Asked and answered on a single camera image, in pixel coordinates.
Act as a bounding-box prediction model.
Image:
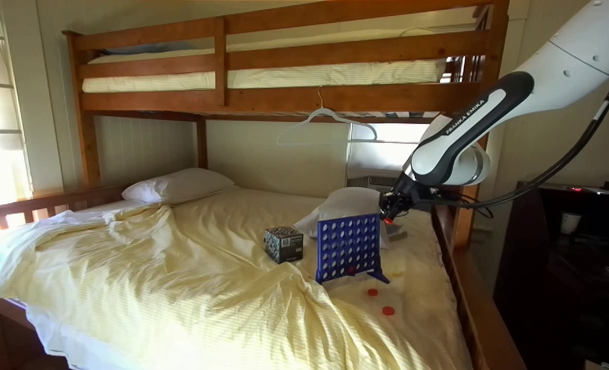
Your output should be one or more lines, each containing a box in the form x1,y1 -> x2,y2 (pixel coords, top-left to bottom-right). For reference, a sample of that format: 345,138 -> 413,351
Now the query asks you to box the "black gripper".
378,174 -> 433,223

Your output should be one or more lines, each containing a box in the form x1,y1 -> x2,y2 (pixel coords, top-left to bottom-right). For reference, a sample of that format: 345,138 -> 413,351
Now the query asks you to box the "window air conditioner unit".
348,174 -> 403,202

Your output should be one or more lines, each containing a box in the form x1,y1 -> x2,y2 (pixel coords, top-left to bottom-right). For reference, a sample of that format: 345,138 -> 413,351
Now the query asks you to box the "blue connect four grid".
314,212 -> 392,286

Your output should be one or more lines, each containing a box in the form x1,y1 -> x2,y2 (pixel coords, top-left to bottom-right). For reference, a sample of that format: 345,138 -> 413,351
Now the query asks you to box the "white plastic clothes hanger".
298,90 -> 381,141

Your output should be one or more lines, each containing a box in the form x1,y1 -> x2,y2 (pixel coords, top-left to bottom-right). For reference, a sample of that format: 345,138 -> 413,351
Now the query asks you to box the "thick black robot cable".
455,60 -> 609,212

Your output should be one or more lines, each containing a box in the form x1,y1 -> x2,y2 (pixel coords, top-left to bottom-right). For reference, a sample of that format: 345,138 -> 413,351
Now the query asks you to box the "white cup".
561,212 -> 585,236

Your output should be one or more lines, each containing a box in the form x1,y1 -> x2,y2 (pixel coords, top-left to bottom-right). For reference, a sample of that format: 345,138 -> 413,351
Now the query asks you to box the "small dark printed box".
262,226 -> 307,265

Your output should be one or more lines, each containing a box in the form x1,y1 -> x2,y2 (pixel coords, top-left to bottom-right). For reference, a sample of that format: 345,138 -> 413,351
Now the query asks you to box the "dark wooden cabinet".
492,181 -> 609,370

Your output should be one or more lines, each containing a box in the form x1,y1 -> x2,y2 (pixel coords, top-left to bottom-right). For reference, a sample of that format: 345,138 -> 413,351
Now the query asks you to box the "pale yellow bed sheet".
0,186 -> 476,370

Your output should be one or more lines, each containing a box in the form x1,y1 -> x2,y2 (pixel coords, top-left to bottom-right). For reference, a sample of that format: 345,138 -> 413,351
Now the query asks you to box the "flat white pillow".
119,167 -> 236,206

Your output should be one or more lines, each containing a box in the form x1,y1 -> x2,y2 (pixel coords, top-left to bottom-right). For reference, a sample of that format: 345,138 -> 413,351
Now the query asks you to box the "large white pillow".
292,186 -> 393,242

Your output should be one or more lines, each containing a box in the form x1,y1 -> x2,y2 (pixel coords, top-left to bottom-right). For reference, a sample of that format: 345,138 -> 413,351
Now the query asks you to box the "wooden bunk bed frame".
0,0 -> 528,370

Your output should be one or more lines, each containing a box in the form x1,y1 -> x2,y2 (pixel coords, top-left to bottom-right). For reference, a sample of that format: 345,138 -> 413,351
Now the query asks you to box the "bunk mattress pale yellow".
80,4 -> 489,95

